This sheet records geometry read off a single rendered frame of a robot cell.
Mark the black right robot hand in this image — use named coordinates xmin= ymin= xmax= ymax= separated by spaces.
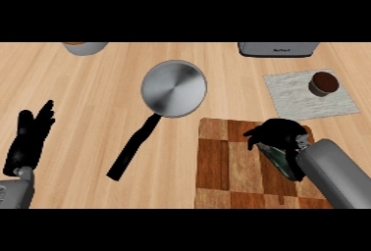
xmin=243 ymin=118 xmax=311 ymax=182

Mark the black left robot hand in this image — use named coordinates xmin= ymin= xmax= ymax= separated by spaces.
xmin=2 ymin=99 xmax=57 ymax=177

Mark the brown checkered wooden cutting board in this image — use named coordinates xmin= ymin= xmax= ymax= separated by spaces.
xmin=194 ymin=117 xmax=334 ymax=210

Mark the white textured placemat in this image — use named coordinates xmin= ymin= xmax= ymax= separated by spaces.
xmin=262 ymin=68 xmax=363 ymax=122

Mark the chocolate cupcake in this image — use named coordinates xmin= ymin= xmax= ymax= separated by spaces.
xmin=308 ymin=72 xmax=340 ymax=98

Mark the grey toaster appliance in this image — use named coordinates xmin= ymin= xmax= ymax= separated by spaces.
xmin=237 ymin=42 xmax=323 ymax=59

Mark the white round container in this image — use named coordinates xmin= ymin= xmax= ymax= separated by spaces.
xmin=61 ymin=42 xmax=111 ymax=57

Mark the silver frying pan black handle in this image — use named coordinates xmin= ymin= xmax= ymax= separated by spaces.
xmin=107 ymin=59 xmax=209 ymax=182

